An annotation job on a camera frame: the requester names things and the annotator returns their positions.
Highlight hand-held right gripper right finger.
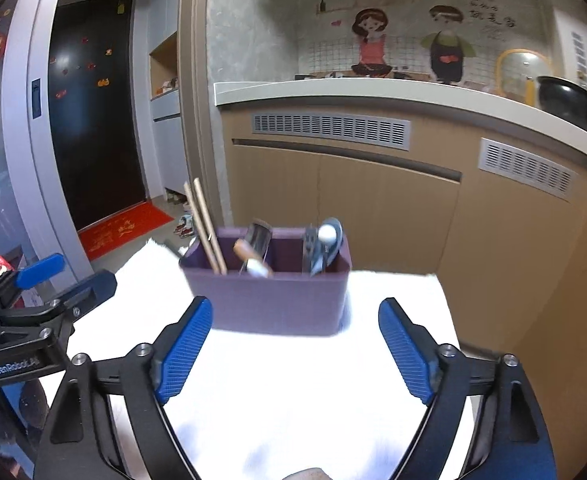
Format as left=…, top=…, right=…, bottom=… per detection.
left=377, top=297, right=557, bottom=480

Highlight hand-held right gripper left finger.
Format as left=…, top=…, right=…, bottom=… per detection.
left=33, top=296, right=214, bottom=480

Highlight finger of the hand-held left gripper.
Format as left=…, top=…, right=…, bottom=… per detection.
left=0, top=253, right=65, bottom=306
left=48, top=269, right=118, bottom=326

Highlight purple plastic utensil holder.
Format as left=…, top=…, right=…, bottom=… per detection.
left=178, top=226, right=353, bottom=337

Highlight white plastic spoon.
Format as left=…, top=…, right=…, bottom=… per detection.
left=243, top=257, right=270, bottom=279

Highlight wooden spoon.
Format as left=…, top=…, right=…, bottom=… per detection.
left=233, top=239, right=274, bottom=277

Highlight wooden chopstick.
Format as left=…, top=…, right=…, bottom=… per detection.
left=193, top=177, right=228, bottom=275
left=183, top=181, right=222, bottom=276

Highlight shovel-shaped metal spoon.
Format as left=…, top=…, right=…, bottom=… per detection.
left=243, top=219, right=274, bottom=263

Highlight blue-grey plastic spoon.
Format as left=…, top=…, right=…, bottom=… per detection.
left=311, top=217, right=344, bottom=277

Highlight black kitchen tongs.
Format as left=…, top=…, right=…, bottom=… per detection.
left=302, top=226, right=320, bottom=275

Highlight red doormat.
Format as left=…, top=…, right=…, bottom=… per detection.
left=77, top=202, right=175, bottom=262

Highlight white woven table cloth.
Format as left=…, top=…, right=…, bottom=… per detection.
left=38, top=240, right=474, bottom=480

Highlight pair of slippers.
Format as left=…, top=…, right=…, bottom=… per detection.
left=173, top=212, right=196, bottom=237

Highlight row of shoes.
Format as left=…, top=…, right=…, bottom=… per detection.
left=166, top=187, right=192, bottom=212

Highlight black entrance door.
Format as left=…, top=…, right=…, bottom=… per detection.
left=48, top=0, right=149, bottom=233

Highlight beige kitchen counter cabinet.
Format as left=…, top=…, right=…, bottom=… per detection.
left=213, top=77, right=587, bottom=480

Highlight white shelf cabinet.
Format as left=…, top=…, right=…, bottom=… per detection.
left=148, top=30, right=184, bottom=206

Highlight short grey vent grille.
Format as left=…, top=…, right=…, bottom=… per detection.
left=478, top=137, right=580, bottom=203

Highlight long grey vent grille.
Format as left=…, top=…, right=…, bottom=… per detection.
left=250, top=111, right=411, bottom=152

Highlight black cooking pot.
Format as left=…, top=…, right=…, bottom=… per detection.
left=536, top=76, right=587, bottom=131

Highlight glass lid with yellow rim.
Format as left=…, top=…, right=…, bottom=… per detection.
left=496, top=49, right=553, bottom=106

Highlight cartoon boy wall sticker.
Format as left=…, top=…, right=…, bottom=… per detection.
left=420, top=5, right=475, bottom=83

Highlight cartoon girl wall sticker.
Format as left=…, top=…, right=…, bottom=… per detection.
left=349, top=7, right=391, bottom=79

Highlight white wall vent panel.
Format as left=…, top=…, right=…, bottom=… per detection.
left=571, top=30, right=587, bottom=86

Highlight black calligraphy wall sticker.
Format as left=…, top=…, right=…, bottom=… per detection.
left=446, top=0, right=519, bottom=28

